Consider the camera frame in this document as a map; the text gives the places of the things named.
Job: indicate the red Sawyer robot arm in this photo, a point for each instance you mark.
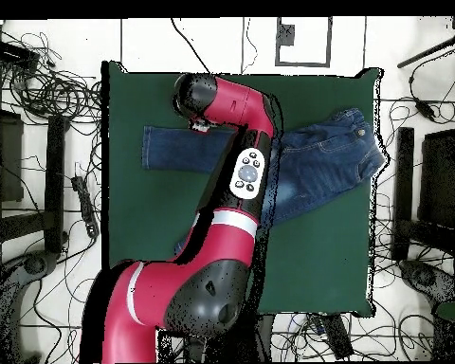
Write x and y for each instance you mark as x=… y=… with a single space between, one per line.
x=212 y=246

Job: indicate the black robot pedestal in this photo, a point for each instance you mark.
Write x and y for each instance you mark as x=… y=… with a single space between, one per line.
x=263 y=337

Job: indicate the grey square frame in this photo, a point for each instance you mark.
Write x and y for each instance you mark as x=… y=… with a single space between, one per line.
x=303 y=64

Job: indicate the blue denim jeans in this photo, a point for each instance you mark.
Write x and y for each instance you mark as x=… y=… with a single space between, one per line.
x=326 y=163

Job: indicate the black stand bar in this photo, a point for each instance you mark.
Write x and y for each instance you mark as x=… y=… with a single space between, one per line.
x=405 y=170
x=55 y=182

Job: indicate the black tripod leg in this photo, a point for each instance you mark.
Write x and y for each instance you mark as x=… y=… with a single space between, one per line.
x=421 y=57

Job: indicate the dark square case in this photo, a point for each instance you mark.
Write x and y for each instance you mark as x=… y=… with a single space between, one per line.
x=440 y=178
x=7 y=159

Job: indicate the grey wheeled stand leg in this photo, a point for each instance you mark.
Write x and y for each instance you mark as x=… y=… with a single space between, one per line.
x=424 y=276
x=34 y=265

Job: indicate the dark green table cloth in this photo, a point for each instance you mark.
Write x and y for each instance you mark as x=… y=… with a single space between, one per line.
x=155 y=208

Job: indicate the black power strip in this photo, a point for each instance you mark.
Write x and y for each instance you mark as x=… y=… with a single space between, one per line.
x=85 y=204
x=337 y=337

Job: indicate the black power adapter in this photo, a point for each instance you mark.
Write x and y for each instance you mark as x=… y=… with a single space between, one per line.
x=424 y=109

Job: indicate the black flat box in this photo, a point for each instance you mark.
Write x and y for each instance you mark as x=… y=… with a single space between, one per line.
x=11 y=51

